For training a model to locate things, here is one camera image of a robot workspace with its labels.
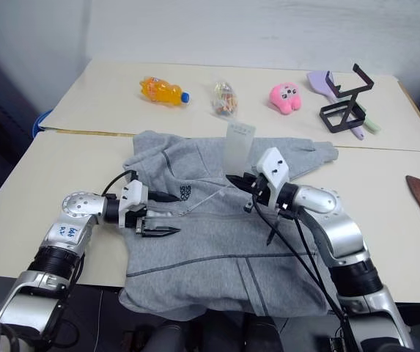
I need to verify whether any clear bag of snacks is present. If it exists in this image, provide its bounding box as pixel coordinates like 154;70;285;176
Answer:
210;81;240;118

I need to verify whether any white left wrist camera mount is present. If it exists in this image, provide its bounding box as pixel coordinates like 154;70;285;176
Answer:
118;179;150;229

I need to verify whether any black metal wire rack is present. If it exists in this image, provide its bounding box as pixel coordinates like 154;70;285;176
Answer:
318;63;375;134

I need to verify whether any orange soda bottle blue cap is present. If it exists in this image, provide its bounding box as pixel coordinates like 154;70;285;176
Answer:
139;76;192;109

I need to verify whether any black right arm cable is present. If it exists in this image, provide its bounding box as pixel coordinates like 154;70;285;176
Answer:
251;194;358;352

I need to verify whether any dark rounded shape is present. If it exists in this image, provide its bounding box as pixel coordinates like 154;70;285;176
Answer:
243;315;286;352
150;320;205;352

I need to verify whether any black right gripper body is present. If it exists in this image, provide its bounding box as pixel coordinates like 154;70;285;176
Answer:
244;172;281;218

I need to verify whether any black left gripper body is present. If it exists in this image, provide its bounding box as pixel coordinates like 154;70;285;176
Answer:
134;209;150;238

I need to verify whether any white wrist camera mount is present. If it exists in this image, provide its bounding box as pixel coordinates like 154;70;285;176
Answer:
254;147;291;218
118;179;150;229

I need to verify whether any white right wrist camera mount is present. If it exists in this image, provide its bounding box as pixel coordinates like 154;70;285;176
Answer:
254;147;291;218

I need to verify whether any purple silicone spatula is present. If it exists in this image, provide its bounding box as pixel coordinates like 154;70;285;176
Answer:
306;70;366;142

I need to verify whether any green silicone spatula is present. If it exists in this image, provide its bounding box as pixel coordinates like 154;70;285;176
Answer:
355;103;383;134

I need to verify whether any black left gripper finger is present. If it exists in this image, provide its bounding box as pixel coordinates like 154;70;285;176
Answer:
144;219;183;240
147;190;180;203

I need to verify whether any translucent white hang tag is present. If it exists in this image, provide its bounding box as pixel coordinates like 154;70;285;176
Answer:
225;123;257;177

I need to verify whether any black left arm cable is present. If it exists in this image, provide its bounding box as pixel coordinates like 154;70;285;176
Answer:
101;169;138;199

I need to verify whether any pink plush toy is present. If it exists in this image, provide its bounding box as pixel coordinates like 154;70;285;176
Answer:
268;81;304;116

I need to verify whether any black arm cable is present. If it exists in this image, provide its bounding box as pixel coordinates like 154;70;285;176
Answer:
251;194;358;352
101;169;138;199

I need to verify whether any blue round bin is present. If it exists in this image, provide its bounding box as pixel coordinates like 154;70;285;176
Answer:
32;109;54;139

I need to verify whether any grey zip jacket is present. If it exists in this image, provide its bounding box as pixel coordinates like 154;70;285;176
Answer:
118;129;339;321

